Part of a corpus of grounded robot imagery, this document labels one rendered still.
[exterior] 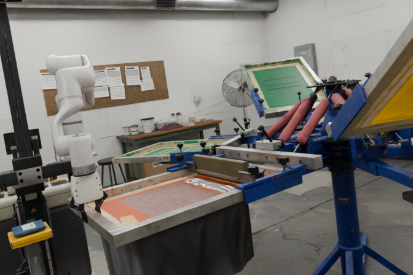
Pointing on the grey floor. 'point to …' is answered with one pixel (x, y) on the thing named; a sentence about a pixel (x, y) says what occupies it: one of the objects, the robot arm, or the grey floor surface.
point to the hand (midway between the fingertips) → (91, 214)
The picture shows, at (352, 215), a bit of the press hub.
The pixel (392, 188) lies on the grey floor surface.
